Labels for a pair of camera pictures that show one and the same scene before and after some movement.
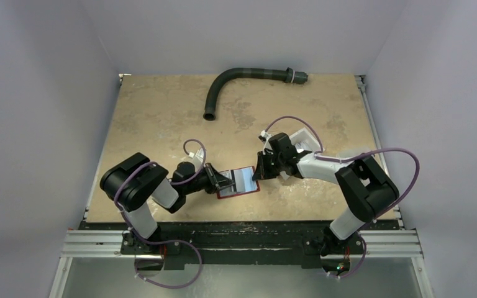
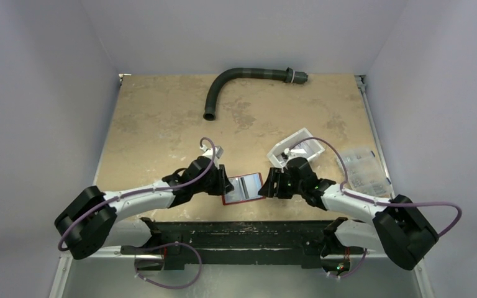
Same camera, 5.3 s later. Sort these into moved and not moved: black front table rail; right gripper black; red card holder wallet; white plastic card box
Moved: right gripper black; red card holder wallet
Not moved: white plastic card box; black front table rail
